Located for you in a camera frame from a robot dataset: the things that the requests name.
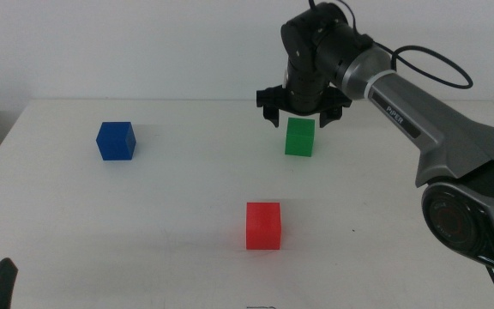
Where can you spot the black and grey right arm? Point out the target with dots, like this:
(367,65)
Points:
(444,129)

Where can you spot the green cube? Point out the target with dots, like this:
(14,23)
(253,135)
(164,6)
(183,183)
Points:
(299,139)

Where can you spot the blue cube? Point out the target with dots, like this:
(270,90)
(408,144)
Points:
(116,141)

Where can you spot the red cube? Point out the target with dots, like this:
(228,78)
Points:
(263,227)

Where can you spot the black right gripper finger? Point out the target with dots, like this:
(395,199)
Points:
(328,116)
(272,116)

